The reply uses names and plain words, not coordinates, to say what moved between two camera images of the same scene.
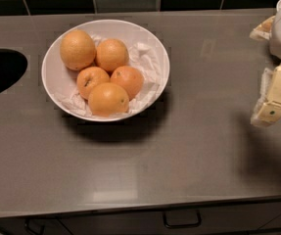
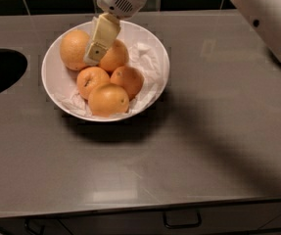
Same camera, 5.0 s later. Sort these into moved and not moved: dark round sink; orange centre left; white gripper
Moved: white gripper
Not moved: orange centre left; dark round sink
